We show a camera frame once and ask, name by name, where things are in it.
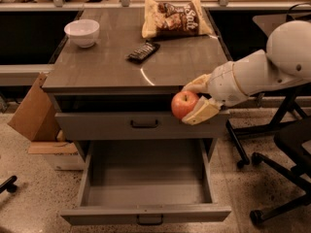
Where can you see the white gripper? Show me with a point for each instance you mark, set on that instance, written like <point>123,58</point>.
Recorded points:
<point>224,83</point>

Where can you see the red apple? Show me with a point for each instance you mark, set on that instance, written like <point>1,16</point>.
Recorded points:
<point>183,103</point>

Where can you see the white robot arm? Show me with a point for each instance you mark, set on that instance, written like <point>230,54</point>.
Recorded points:
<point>286,62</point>

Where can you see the grey drawer cabinet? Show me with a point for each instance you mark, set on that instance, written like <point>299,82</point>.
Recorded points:
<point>101,80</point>

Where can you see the grey upper drawer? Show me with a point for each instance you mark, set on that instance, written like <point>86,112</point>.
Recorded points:
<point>136,126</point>

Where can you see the grey open lower drawer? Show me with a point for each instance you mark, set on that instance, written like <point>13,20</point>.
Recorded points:
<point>147,182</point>

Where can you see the black snack bar packet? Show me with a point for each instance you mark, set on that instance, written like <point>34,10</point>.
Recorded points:
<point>143,52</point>

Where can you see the yellow brown chip bag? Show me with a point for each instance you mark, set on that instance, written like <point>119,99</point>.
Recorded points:
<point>165,19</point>

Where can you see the black office chair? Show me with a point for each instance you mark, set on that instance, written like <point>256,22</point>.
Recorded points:
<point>294,141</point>

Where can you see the white bowl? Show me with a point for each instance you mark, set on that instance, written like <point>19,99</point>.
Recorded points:
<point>82,32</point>

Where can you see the brown cardboard box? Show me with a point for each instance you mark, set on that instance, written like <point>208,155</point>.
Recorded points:
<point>34,119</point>

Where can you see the black chair wheel leg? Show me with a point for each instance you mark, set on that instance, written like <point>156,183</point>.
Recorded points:
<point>9,185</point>

